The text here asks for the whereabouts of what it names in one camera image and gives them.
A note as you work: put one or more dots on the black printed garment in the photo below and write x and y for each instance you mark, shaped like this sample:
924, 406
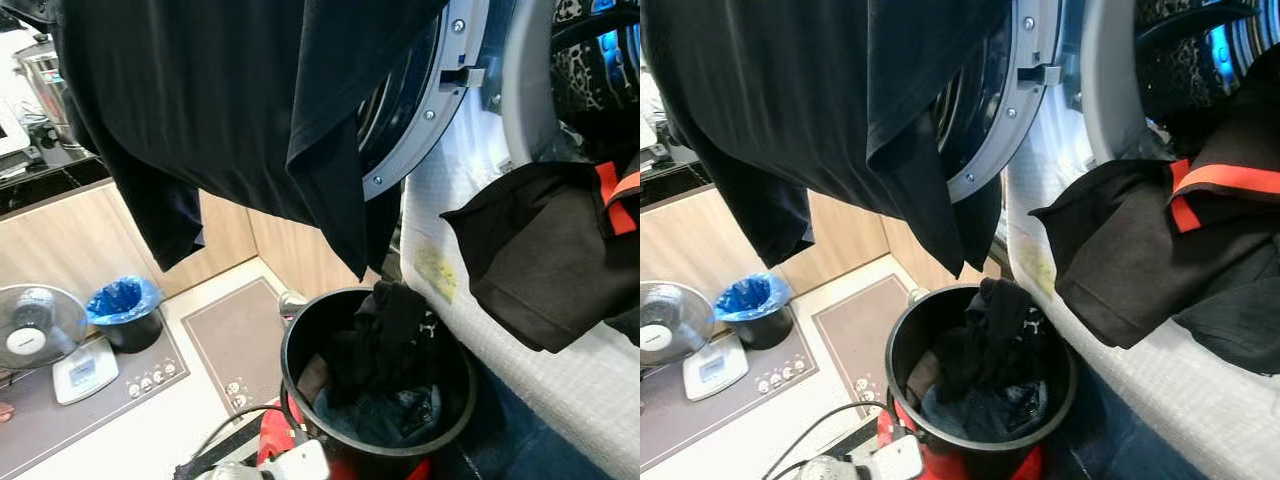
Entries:
990, 335
385, 340

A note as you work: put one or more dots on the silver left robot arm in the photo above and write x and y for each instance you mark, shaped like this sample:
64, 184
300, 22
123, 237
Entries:
230, 472
830, 470

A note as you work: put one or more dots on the bubble-wrapped white washing machine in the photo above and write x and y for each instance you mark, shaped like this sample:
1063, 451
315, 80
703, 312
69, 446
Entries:
1150, 400
560, 400

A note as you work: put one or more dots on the wooden cabinet black countertop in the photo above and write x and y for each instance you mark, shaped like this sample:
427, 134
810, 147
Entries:
690, 235
60, 240

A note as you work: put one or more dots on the white table fan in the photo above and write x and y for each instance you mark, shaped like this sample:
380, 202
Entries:
670, 320
40, 325

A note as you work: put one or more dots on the black garment with orange trim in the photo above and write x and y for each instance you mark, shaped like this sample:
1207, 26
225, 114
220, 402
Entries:
530, 250
1110, 260

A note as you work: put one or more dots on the black bin with blue bag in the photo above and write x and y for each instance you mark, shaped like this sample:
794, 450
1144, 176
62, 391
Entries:
755, 297
125, 300

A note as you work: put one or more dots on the white bathroom scale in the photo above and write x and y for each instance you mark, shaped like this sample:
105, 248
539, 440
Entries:
85, 372
715, 368

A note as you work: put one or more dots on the leopard print garment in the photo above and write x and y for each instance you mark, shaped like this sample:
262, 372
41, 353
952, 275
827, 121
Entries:
580, 80
1165, 70

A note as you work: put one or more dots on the grey floor mat flower print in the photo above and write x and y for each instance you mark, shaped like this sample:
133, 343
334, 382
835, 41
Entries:
100, 420
730, 415

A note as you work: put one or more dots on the large black hanging garment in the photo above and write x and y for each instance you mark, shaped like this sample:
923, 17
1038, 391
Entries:
220, 100
800, 100

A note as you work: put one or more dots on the dark blue fabric cover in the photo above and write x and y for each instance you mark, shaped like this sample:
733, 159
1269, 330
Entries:
520, 440
1120, 440

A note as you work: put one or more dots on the grey round washer door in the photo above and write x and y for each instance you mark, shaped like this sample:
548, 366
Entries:
410, 150
990, 150

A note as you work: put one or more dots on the black round bucket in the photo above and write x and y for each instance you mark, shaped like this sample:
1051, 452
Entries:
905, 345
300, 345

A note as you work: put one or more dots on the blue denim jeans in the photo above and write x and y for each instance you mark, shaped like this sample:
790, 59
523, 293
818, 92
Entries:
1000, 415
390, 420

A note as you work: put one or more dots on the brown garment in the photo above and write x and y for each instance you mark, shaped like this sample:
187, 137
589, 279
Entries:
920, 375
312, 378

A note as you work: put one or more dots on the red plastic stool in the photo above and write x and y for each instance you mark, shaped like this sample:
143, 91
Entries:
890, 435
275, 440

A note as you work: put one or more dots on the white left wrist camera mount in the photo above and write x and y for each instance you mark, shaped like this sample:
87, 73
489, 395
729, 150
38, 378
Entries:
895, 462
300, 465

